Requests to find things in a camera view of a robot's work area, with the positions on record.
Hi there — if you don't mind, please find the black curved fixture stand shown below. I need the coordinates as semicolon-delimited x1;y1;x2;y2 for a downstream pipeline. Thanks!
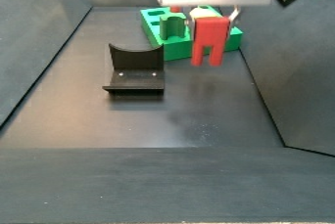
101;44;164;93

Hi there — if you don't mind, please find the red square-circle forked block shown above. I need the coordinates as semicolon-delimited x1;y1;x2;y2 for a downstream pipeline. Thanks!
191;17;230;67

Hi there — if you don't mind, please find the green shape sorter base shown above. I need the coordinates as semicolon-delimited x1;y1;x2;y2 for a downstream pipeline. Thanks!
139;7;243;61

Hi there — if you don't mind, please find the green arch block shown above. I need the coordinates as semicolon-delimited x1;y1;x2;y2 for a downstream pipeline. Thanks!
159;13;186;40

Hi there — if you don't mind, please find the yellow pentagon block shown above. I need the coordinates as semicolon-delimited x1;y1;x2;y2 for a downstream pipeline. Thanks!
190;7;218;20

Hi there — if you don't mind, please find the red tall cylinder block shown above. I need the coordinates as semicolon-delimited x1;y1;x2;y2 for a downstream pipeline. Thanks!
170;6;182;13

